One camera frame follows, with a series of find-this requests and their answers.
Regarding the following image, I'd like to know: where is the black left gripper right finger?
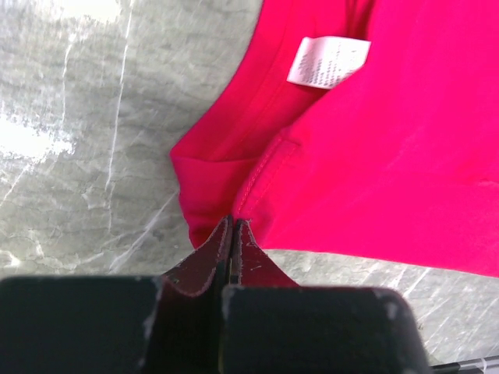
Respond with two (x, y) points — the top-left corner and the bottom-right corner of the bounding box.
(221, 220), (429, 373)

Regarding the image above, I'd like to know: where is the red t shirt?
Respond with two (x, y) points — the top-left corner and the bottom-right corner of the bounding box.
(171, 1), (498, 277)

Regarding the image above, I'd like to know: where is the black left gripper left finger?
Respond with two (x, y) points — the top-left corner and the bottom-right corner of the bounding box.
(1, 217), (233, 373)

